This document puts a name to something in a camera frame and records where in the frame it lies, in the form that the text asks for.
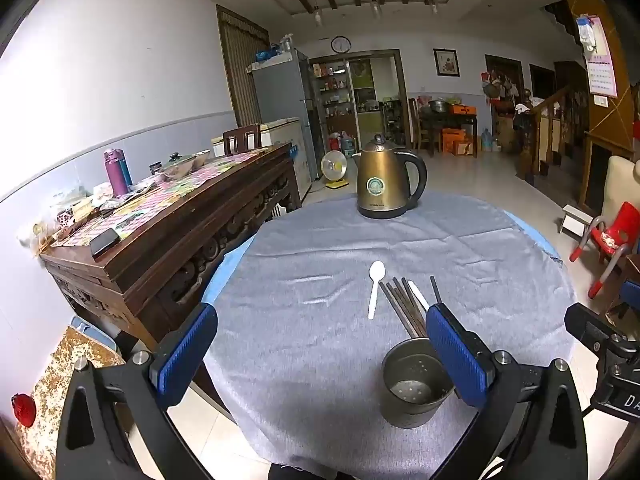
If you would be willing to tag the water jugs by doorway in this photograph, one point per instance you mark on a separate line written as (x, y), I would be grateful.
(342, 144)

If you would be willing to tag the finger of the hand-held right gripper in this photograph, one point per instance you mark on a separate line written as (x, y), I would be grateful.
(631, 292)
(590, 327)

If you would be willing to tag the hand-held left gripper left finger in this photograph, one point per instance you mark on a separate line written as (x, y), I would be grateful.
(184, 355)

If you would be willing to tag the blue table cover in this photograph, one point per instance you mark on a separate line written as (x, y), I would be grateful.
(227, 270)

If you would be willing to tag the dark wooden side table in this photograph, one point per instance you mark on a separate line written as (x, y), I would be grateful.
(450, 120)

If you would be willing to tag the blue water bottle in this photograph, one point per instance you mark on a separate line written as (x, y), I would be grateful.
(128, 172)

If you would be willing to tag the metal basin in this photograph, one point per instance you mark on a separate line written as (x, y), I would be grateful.
(439, 106)

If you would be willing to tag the wooden chair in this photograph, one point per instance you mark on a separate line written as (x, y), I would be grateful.
(240, 137)

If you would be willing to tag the white plastic spoon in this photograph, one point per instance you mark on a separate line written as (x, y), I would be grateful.
(417, 294)
(376, 271)

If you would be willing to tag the bundle of dark chopsticks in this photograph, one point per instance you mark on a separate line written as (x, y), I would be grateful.
(400, 305)

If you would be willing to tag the blue water jug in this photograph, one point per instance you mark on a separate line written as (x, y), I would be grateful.
(486, 141)

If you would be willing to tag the glass door shelf cabinet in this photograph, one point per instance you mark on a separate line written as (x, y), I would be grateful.
(332, 100)

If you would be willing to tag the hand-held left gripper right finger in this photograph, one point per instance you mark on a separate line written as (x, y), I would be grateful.
(454, 355)

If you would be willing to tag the white step stool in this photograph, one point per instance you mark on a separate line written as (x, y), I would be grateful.
(576, 219)

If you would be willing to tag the purple water bottle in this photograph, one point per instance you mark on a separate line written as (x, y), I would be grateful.
(116, 175)

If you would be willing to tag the grey tablecloth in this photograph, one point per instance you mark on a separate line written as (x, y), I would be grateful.
(310, 360)

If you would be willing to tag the wall calendar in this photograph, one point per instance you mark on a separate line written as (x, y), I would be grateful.
(600, 70)

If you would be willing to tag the wooden stair railing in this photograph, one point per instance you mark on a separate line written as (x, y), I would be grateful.
(550, 130)

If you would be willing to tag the pot with glass lid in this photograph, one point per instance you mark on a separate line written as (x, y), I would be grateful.
(177, 165)

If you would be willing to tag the bronze electric kettle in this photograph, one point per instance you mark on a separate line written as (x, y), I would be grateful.
(385, 180)

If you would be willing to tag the grey refrigerator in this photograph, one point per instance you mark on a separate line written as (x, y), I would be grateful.
(280, 90)

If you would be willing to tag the brown curtained door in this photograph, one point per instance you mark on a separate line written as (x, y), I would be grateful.
(240, 65)

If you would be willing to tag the pink checkered mat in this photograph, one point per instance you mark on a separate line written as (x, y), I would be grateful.
(150, 210)

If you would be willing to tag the carved wooden sideboard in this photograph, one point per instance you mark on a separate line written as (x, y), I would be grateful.
(165, 260)

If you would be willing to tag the black phone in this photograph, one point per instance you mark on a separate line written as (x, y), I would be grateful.
(104, 242)

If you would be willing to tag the white chest freezer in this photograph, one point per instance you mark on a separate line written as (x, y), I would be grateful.
(292, 150)

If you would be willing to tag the gold-covered small table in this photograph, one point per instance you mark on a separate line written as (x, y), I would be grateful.
(60, 400)

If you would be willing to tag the small yellow fan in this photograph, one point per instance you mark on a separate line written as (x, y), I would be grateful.
(334, 167)

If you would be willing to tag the round wall clock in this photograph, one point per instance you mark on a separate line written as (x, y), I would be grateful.
(341, 44)

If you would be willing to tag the orange cardboard boxes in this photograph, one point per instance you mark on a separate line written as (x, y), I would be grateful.
(457, 141)

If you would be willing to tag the red round ornament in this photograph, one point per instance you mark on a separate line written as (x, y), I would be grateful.
(23, 410)

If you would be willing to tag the red child chair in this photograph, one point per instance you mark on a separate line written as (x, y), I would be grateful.
(612, 232)

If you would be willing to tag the pile of snack packets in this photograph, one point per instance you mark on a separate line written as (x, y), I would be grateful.
(80, 207)

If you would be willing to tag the metal utensil holder cup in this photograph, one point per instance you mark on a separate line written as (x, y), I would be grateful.
(400, 410)

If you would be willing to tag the framed wall picture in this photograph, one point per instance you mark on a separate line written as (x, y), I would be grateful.
(446, 62)

